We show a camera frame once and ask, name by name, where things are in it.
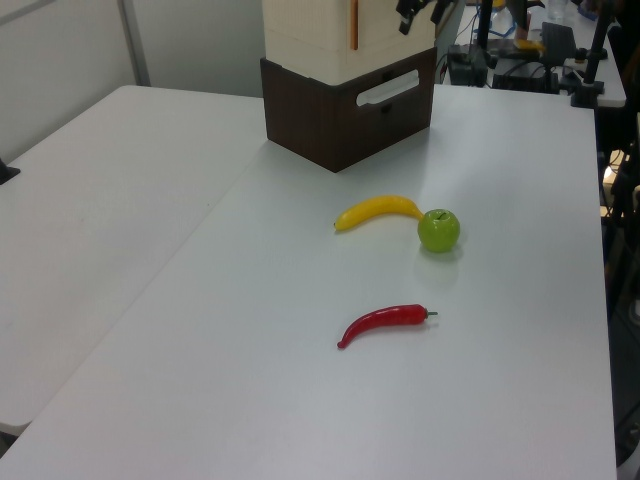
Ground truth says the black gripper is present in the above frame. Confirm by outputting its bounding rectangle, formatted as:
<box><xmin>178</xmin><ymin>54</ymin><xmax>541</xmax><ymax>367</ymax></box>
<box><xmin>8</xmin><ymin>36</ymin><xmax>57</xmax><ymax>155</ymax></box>
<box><xmin>397</xmin><ymin>0</ymin><xmax>454</xmax><ymax>36</ymax></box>

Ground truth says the cream cabinet door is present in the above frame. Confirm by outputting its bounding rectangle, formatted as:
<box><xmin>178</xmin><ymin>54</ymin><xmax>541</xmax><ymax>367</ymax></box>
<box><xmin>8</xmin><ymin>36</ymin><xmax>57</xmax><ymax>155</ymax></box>
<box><xmin>345</xmin><ymin>0</ymin><xmax>435</xmax><ymax>55</ymax></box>

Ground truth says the cream plastic cabinet body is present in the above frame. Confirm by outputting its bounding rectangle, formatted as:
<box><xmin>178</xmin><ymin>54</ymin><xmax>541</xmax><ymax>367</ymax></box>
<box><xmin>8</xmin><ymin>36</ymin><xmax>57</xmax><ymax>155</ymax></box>
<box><xmin>262</xmin><ymin>0</ymin><xmax>437</xmax><ymax>85</ymax></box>

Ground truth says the thin black tripod pole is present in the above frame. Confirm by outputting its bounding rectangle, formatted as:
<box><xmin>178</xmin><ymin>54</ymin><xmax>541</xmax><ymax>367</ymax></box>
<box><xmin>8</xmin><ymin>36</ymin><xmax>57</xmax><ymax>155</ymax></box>
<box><xmin>475</xmin><ymin>0</ymin><xmax>495</xmax><ymax>54</ymax></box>

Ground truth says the black electronics box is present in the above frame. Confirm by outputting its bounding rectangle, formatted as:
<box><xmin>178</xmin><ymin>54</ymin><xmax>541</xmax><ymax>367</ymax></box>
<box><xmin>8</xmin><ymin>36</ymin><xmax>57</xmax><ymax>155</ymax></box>
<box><xmin>446</xmin><ymin>43</ymin><xmax>490</xmax><ymax>89</ymax></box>

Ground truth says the flat black device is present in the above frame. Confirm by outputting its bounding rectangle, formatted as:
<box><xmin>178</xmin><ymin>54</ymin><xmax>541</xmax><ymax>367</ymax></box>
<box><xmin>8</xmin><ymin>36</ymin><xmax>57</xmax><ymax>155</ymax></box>
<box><xmin>491</xmin><ymin>62</ymin><xmax>560</xmax><ymax>95</ymax></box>

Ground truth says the black flat panel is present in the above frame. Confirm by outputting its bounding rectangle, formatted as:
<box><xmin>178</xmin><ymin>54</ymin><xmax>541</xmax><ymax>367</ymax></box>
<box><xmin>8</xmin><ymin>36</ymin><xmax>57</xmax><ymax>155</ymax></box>
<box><xmin>541</xmin><ymin>21</ymin><xmax>577</xmax><ymax>67</ymax></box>

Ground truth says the dark brown drawer box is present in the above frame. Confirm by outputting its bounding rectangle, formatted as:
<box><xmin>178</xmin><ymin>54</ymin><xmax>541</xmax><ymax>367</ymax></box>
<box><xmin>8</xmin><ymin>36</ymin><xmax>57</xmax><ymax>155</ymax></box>
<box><xmin>259</xmin><ymin>47</ymin><xmax>439</xmax><ymax>174</ymax></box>

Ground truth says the black pole with clamp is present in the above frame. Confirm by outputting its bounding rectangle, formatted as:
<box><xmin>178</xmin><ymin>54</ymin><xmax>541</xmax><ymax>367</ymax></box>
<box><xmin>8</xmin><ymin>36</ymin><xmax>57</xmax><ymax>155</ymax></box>
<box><xmin>569</xmin><ymin>0</ymin><xmax>615</xmax><ymax>109</ymax></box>

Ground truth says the yellow toy banana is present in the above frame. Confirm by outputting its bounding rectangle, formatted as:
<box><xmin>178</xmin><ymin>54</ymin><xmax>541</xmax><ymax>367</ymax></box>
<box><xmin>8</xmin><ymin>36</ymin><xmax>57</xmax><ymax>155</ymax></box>
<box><xmin>333</xmin><ymin>194</ymin><xmax>426</xmax><ymax>233</ymax></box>

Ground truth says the green toy apple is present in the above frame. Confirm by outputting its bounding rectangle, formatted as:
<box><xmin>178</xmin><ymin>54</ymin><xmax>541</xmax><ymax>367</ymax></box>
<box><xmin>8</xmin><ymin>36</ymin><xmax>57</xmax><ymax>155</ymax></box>
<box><xmin>417</xmin><ymin>208</ymin><xmax>461</xmax><ymax>253</ymax></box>

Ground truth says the red toy chili pepper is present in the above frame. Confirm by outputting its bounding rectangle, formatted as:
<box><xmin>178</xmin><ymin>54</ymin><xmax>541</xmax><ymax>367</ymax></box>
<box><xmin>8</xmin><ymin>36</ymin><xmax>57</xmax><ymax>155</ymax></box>
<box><xmin>336</xmin><ymin>303</ymin><xmax>440</xmax><ymax>350</ymax></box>

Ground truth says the white drawer handle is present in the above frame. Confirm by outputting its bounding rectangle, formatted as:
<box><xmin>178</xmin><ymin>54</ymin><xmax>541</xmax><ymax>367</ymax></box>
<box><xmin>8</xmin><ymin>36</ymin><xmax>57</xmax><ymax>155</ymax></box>
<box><xmin>355</xmin><ymin>68</ymin><xmax>420</xmax><ymax>108</ymax></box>

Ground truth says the black camera mount foot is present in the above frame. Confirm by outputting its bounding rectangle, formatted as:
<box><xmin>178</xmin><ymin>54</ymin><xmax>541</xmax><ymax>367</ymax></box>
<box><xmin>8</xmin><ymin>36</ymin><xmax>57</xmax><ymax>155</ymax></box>
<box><xmin>0</xmin><ymin>157</ymin><xmax>22</xmax><ymax>186</ymax></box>

